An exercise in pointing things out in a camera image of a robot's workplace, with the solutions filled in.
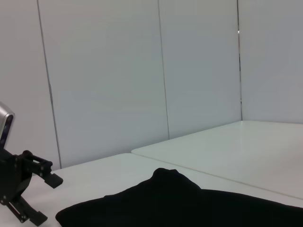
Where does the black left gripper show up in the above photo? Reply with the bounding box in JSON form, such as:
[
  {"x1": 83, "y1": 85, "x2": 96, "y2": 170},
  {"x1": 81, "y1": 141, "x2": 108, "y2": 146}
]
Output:
[{"x1": 0, "y1": 148, "x2": 64, "y2": 226}]

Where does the black T-shirt with FREE print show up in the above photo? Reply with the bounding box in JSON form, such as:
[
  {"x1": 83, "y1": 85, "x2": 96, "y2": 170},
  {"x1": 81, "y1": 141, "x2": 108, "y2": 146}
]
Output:
[{"x1": 55, "y1": 167, "x2": 303, "y2": 227}]

